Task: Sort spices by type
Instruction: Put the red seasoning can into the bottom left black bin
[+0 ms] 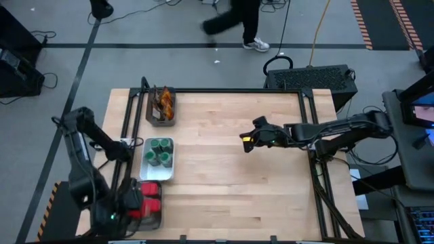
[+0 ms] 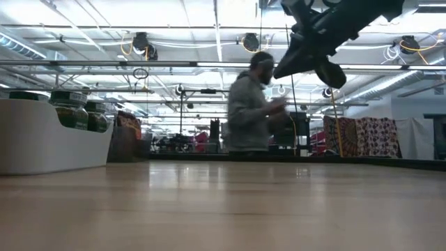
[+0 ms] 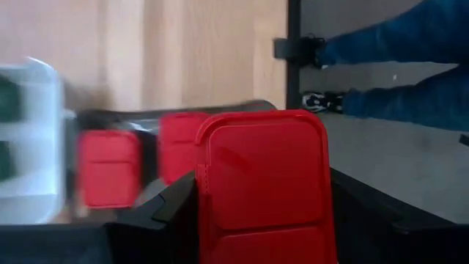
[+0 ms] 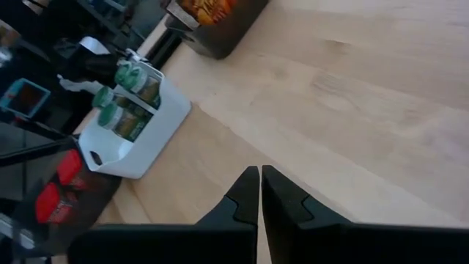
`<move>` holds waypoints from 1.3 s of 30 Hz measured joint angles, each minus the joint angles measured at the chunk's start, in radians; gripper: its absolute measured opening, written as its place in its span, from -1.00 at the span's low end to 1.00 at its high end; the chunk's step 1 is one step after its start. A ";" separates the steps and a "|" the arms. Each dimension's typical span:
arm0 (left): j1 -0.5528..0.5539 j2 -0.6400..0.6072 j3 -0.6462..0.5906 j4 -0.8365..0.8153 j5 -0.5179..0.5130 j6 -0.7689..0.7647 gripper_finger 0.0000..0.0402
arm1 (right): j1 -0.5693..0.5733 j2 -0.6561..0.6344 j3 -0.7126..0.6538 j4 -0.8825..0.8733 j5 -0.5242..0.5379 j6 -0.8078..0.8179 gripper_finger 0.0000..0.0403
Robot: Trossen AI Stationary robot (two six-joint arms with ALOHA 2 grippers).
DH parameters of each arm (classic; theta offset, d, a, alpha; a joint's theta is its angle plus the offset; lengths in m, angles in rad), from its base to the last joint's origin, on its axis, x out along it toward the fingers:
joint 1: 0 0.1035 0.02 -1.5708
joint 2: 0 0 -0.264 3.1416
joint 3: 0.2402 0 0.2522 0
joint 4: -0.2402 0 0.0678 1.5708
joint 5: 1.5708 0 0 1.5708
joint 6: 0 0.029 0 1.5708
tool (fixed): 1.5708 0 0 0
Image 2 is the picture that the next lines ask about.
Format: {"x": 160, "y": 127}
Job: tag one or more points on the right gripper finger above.
{"x": 332, "y": 75}
{"x": 299, "y": 64}

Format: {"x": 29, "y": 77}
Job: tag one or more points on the orange taco seasoning packet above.
{"x": 129, "y": 123}

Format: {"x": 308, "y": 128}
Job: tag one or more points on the round black ceiling fixture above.
{"x": 179, "y": 89}
{"x": 327, "y": 91}

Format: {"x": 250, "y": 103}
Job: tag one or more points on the orange mandala cloth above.
{"x": 345, "y": 136}

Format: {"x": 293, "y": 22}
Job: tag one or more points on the person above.
{"x": 247, "y": 118}

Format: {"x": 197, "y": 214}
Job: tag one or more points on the floral patterned cloth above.
{"x": 378, "y": 137}

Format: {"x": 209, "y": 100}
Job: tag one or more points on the long ceiling light bar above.
{"x": 209, "y": 64}

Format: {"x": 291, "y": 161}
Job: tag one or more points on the white sheet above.
{"x": 414, "y": 139}

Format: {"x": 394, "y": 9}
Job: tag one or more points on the dark cabinet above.
{"x": 439, "y": 139}

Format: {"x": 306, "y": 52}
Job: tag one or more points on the narrow dark grey bin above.
{"x": 130, "y": 150}

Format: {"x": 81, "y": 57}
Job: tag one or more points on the white plastic bin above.
{"x": 52, "y": 150}

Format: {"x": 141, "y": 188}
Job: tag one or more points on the distant black station frame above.
{"x": 208, "y": 91}

